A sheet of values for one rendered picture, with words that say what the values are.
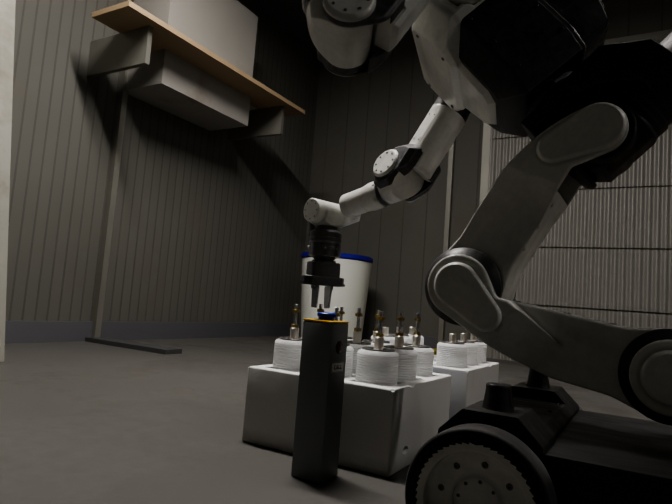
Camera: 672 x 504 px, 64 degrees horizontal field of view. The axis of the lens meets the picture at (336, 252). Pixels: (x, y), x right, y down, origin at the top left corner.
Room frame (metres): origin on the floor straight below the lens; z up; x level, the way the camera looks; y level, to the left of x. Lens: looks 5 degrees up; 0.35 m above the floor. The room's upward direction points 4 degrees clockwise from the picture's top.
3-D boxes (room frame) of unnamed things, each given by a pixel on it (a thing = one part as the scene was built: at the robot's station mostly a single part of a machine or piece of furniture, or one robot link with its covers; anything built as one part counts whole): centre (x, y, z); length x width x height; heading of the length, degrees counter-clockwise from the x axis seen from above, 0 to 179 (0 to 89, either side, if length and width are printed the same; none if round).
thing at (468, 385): (1.89, -0.35, 0.09); 0.39 x 0.39 x 0.18; 59
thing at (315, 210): (1.48, 0.05, 0.57); 0.11 x 0.11 x 0.11; 44
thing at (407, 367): (1.36, -0.17, 0.16); 0.10 x 0.10 x 0.18
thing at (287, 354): (1.37, 0.09, 0.16); 0.10 x 0.10 x 0.18
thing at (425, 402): (1.41, -0.07, 0.09); 0.39 x 0.39 x 0.18; 60
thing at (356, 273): (4.46, -0.01, 0.37); 0.61 x 0.60 x 0.73; 150
